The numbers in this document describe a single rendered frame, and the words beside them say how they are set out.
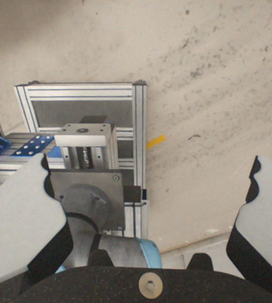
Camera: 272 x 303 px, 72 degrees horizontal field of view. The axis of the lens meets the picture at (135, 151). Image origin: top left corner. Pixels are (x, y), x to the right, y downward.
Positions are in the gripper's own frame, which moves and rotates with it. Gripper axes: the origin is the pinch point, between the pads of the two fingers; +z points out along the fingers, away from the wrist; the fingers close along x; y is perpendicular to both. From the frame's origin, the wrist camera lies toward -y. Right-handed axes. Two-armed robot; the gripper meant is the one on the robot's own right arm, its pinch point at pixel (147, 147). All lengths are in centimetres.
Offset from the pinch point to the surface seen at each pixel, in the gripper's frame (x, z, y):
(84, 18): -39, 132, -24
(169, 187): 24, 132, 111
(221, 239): 84, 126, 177
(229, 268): 82, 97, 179
